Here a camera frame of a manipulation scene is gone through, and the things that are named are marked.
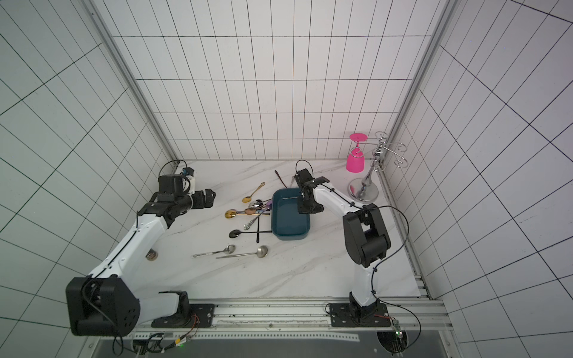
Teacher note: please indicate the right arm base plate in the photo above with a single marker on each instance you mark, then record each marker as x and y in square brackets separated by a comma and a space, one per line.
[344, 315]

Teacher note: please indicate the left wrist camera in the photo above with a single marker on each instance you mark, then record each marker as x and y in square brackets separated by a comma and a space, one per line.
[188, 172]

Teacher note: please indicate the small silver spoon front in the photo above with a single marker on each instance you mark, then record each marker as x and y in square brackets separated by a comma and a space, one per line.
[227, 250]

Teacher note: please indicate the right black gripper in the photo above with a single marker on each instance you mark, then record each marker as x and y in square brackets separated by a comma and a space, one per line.
[307, 202]

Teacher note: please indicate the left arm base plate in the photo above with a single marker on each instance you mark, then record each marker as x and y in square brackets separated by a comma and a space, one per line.
[201, 315]

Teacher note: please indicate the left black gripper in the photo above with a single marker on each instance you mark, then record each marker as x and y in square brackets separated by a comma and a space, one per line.
[201, 203]

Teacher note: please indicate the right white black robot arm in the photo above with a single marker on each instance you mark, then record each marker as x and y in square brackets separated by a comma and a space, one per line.
[365, 235]

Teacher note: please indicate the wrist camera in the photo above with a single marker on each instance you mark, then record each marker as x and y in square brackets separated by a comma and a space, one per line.
[188, 172]
[303, 176]

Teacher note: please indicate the small gold ornate spoon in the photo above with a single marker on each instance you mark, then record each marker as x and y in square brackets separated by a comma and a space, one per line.
[248, 198]

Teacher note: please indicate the chrome glass holder stand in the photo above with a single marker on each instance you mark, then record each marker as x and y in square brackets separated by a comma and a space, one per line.
[363, 189]

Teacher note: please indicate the large silver spoon front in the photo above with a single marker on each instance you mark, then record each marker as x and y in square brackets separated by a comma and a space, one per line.
[261, 252]

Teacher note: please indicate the silver plain spoon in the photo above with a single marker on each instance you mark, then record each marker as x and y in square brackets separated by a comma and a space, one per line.
[252, 221]

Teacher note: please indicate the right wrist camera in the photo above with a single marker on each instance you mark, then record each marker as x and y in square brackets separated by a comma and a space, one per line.
[303, 176]

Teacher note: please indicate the pink upside-down wine glass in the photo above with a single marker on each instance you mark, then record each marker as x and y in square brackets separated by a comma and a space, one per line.
[356, 161]

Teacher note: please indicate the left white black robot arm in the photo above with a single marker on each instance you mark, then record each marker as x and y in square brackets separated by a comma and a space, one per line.
[103, 304]

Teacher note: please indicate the teal plastic storage box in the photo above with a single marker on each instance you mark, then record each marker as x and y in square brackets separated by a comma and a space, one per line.
[287, 223]

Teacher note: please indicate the aluminium rail frame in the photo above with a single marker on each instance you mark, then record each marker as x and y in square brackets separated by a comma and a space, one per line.
[289, 327]

